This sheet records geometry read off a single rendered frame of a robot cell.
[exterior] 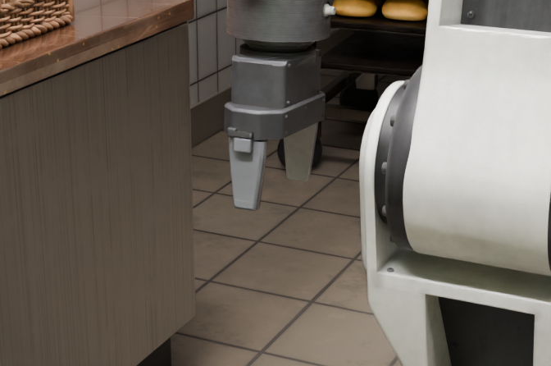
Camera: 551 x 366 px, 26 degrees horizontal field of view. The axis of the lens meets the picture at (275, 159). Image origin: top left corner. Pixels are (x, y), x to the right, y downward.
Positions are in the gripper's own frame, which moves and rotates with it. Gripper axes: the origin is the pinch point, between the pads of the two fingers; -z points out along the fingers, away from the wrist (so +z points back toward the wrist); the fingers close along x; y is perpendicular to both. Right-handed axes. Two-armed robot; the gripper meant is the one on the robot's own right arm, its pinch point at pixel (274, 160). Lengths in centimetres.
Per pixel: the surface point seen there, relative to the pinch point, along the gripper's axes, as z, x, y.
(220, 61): -24, -167, -92
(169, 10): 5, -45, -37
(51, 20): 6, -27, -42
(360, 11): -7, -150, -49
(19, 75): 1.8, -12.7, -36.6
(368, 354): -50, -73, -16
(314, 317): -49, -82, -29
